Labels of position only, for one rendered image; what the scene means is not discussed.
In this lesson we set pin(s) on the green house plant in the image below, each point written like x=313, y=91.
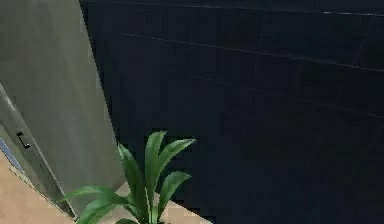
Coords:
x=137, y=186

